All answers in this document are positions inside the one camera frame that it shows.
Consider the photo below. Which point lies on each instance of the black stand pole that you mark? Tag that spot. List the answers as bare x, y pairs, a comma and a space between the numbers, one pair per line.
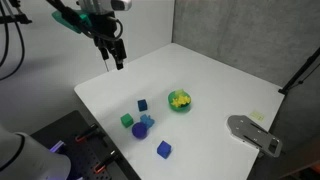
300, 71

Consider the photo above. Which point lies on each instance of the light green block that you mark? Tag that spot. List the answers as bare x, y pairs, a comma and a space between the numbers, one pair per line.
179, 92

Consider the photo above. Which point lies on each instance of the dark blue cube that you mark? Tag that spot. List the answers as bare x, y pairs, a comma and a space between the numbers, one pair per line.
142, 105

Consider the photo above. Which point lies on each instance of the black perforated base board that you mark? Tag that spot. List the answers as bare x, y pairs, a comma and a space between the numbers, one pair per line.
83, 153

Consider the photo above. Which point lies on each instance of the green bowl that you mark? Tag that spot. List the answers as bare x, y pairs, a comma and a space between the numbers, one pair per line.
181, 106

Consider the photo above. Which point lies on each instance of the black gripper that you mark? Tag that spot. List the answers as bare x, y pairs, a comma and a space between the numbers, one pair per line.
104, 25

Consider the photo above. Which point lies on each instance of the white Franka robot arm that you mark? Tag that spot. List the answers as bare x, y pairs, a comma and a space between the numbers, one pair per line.
33, 160

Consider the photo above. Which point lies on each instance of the bright blue cube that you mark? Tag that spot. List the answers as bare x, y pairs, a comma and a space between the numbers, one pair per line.
164, 149

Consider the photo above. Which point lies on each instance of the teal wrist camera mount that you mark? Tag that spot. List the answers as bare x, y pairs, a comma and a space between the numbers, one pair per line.
68, 20

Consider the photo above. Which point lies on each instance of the black camera bracket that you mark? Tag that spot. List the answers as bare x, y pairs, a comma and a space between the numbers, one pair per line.
16, 18

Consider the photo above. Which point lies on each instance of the green cube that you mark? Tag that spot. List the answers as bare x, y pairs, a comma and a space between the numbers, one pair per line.
126, 120

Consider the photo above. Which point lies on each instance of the yellow tape patch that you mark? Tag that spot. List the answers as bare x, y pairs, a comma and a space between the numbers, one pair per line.
257, 115

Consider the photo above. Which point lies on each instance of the black clamp with orange tip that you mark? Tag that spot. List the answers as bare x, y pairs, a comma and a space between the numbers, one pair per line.
105, 162
86, 132

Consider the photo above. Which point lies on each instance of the purple ball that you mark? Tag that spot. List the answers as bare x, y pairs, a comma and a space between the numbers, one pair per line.
139, 130

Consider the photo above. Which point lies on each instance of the yellow plush toy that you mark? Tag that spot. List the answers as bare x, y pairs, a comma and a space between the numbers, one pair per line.
180, 100

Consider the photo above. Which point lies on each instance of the light blue block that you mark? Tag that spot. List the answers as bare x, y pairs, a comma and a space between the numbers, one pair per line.
148, 120

